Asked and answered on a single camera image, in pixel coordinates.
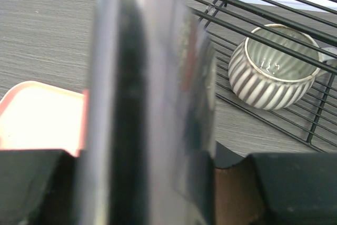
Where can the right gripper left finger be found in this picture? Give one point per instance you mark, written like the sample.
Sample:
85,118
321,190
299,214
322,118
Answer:
40,186

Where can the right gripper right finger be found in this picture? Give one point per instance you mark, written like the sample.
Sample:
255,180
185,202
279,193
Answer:
275,188

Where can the metal tongs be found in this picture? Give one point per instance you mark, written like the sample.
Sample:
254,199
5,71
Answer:
149,132

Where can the pink plastic tray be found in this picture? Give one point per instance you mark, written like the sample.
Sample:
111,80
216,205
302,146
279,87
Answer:
36,115

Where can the striped ceramic cup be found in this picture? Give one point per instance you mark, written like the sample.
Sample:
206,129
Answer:
268,79

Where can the black wire rack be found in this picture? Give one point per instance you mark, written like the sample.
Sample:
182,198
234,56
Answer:
308,125

